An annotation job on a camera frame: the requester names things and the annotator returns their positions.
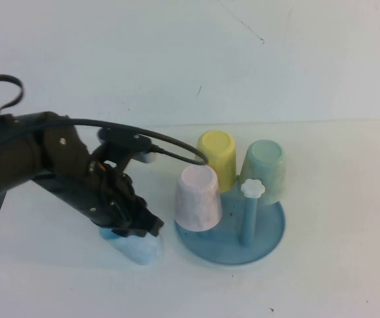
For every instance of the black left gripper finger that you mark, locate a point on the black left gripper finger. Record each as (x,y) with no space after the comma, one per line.
(123,232)
(151,225)

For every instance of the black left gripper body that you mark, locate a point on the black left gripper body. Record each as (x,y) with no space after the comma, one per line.
(106,198)

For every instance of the light blue marbled cup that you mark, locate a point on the light blue marbled cup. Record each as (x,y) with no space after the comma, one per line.
(140,251)

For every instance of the pink marbled cup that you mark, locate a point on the pink marbled cup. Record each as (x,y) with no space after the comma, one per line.
(198,202)

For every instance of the yellow cup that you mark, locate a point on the yellow cup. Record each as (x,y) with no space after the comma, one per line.
(219,152)

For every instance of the blue cup stand with pegs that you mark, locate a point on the blue cup stand with pegs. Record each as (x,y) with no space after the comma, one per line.
(262,232)

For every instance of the green marbled cup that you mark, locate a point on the green marbled cup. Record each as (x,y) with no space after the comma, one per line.
(269,172)

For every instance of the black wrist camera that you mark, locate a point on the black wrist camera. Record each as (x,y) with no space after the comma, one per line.
(125,140)

